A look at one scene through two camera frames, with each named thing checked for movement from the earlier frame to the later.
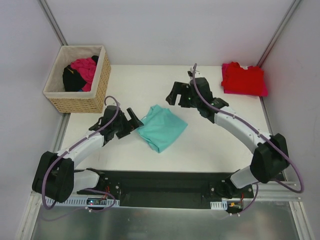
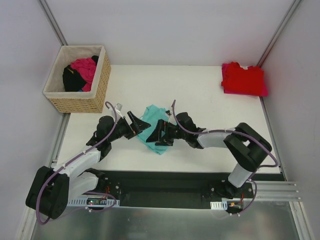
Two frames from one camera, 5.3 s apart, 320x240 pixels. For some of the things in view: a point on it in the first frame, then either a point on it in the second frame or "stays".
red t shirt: [240, 79] stays
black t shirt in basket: [73, 81] stays
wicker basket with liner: [78, 102] stays
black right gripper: [185, 93] to [165, 132]
